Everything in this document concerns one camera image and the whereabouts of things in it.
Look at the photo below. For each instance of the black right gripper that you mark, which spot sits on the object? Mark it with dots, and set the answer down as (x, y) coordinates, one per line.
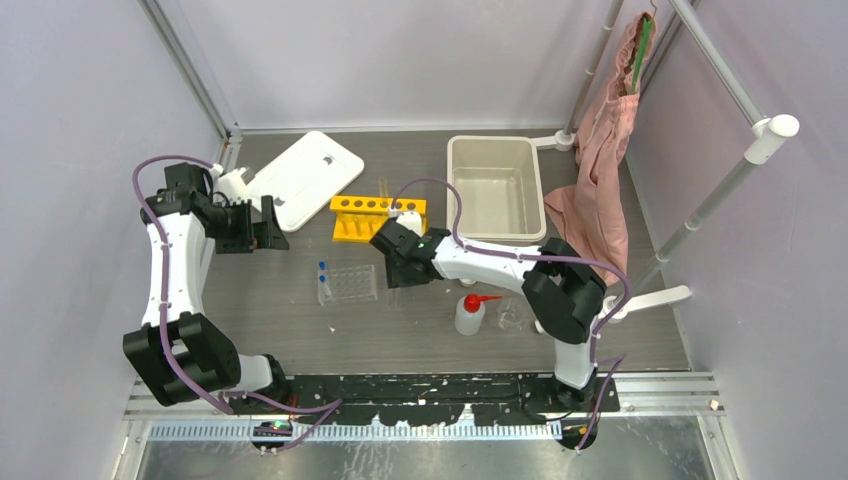
(396, 279)

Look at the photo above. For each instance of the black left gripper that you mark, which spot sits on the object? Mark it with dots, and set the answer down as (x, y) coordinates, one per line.
(243, 243)

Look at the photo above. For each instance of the clear glass test tube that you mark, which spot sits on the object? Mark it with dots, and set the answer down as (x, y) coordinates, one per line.
(383, 186)

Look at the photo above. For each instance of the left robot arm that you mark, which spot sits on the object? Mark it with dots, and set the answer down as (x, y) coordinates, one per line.
(178, 353)

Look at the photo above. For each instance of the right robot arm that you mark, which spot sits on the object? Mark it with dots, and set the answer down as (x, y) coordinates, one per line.
(563, 290)

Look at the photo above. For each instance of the clear acrylic tube tray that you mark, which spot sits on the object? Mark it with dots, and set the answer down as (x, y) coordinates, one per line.
(349, 285)

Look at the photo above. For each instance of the yellow test tube rack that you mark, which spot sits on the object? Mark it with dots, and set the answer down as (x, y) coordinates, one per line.
(358, 218)

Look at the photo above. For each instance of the white red wash bottle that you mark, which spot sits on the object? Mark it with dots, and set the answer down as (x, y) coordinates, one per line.
(470, 312)

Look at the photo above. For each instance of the beige plastic bin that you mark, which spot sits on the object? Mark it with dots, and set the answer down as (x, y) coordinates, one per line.
(498, 180)

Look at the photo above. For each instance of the pink cloth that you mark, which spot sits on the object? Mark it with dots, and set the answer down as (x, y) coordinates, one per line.
(589, 213)

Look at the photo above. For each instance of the green clothes hanger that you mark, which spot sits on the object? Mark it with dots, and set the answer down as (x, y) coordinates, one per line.
(646, 32)

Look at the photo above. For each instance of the aluminium frame rail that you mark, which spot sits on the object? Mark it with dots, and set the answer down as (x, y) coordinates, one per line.
(642, 396)

